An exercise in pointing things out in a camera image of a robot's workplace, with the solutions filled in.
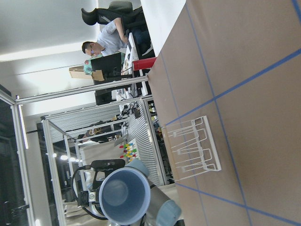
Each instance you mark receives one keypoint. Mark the light blue plastic cup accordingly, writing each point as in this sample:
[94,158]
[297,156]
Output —
[124,196]

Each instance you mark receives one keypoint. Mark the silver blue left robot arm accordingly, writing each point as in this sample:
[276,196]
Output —
[162,210]

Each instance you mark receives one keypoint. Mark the red fire extinguisher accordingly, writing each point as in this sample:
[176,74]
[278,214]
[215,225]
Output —
[143,63]

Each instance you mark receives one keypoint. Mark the black computer monitor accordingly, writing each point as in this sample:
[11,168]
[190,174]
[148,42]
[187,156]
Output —
[106,68]

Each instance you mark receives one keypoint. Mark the seated man in shirt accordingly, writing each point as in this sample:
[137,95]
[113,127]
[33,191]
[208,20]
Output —
[109,41]

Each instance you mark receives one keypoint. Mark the cardboard box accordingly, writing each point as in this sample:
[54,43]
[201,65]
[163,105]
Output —
[78,72]

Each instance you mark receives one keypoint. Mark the black office chair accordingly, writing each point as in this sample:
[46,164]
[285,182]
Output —
[123,9]

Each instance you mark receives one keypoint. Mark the white wire cup holder rack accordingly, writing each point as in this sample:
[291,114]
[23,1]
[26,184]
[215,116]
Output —
[192,147]

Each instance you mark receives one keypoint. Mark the aluminium frame post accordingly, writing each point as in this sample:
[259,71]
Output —
[79,90]

